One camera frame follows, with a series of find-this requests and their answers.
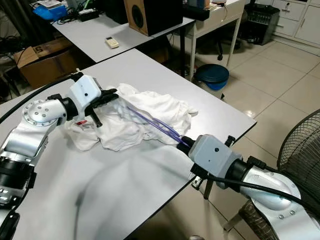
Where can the purple plastic clothes hanger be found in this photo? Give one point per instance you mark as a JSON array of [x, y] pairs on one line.
[[160, 127]]

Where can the plain white t-shirt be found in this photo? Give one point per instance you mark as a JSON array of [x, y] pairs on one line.
[[130, 135]]

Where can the white remote control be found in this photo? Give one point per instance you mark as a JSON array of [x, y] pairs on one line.
[[112, 42]]

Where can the brown cardboard box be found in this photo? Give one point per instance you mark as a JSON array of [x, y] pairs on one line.
[[47, 67]]

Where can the round blue waste bin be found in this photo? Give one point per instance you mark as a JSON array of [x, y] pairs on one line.
[[211, 75]]

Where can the plain black box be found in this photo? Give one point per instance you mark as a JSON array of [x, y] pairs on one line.
[[115, 10]]

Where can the wooden front black speaker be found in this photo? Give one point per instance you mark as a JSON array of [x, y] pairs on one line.
[[155, 15]]

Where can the blue plastic container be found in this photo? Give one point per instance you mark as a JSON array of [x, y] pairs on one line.
[[49, 13]]

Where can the black desk organizer tray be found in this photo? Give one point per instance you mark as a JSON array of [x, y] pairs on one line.
[[195, 12]]

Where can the small white desk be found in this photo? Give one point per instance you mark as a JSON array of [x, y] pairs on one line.
[[232, 15]]

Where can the white drawer cabinet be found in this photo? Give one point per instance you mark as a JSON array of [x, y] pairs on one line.
[[302, 22]]

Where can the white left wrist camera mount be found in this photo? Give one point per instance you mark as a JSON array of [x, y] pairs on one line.
[[86, 90]]

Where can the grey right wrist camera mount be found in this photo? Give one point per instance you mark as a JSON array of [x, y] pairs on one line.
[[215, 152]]

